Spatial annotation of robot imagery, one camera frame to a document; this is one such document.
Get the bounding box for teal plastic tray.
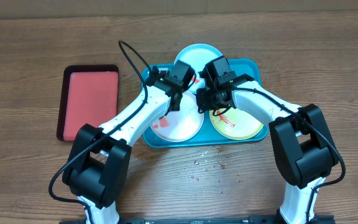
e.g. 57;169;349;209
143;58;269;148

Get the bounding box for light blue plate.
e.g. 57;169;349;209
174;44;223;94

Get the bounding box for white plate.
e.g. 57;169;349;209
150;91;204;142

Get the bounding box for yellow green plate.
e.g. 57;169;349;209
209;108;264;140

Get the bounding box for dark red rectangular tray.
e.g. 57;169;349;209
56;64;119;141

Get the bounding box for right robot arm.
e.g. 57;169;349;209
196;56;344;223

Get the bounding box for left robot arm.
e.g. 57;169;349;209
62;60;195;223

